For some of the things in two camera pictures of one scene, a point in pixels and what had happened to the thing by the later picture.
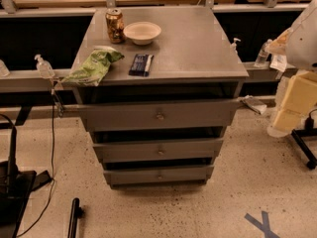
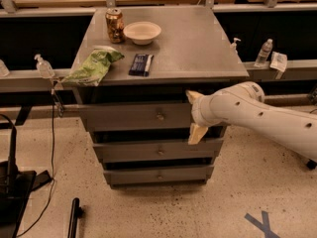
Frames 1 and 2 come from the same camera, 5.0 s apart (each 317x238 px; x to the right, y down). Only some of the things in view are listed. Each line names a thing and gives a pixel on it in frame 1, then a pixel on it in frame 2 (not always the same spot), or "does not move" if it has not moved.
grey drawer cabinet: x=159 y=117 does not move
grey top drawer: x=178 y=115 does not move
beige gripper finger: x=285 y=123 to x=196 y=133
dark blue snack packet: x=141 y=64 does not move
